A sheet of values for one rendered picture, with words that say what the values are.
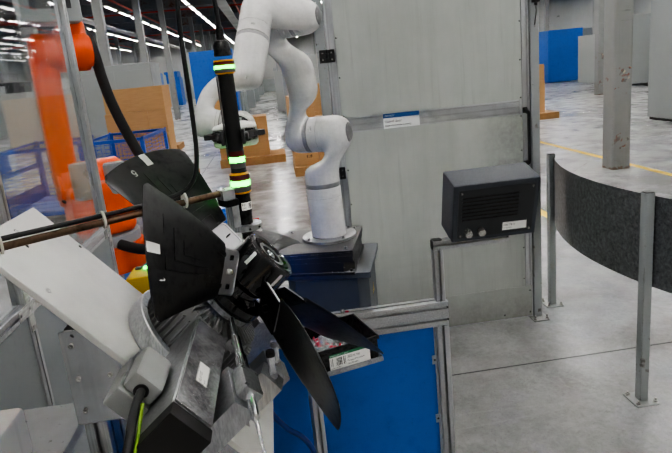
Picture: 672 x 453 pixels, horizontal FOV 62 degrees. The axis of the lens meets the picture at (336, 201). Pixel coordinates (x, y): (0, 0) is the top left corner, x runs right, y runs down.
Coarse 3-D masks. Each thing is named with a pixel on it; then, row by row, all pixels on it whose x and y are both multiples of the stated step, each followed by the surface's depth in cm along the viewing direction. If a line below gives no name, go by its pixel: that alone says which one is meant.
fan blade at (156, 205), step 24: (144, 192) 90; (144, 216) 87; (168, 216) 92; (192, 216) 99; (144, 240) 85; (168, 240) 91; (192, 240) 97; (216, 240) 104; (168, 264) 89; (192, 264) 96; (216, 264) 104; (168, 288) 88; (192, 288) 96; (216, 288) 104; (168, 312) 87
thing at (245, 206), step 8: (216, 32) 115; (216, 40) 115; (224, 40) 115; (216, 48) 115; (224, 48) 115; (216, 56) 117; (240, 200) 122; (248, 200) 123; (240, 208) 122; (248, 208) 123; (240, 216) 123; (248, 216) 123; (248, 232) 124
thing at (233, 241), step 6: (216, 228) 119; (222, 228) 120; (228, 228) 120; (216, 234) 119; (222, 234) 119; (234, 234) 120; (222, 240) 119; (228, 240) 119; (234, 240) 120; (240, 240) 120; (228, 246) 119; (234, 246) 119
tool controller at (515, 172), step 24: (480, 168) 168; (504, 168) 167; (528, 168) 166; (456, 192) 160; (480, 192) 160; (504, 192) 161; (528, 192) 163; (456, 216) 163; (480, 216) 164; (504, 216) 165; (528, 216) 166; (456, 240) 167
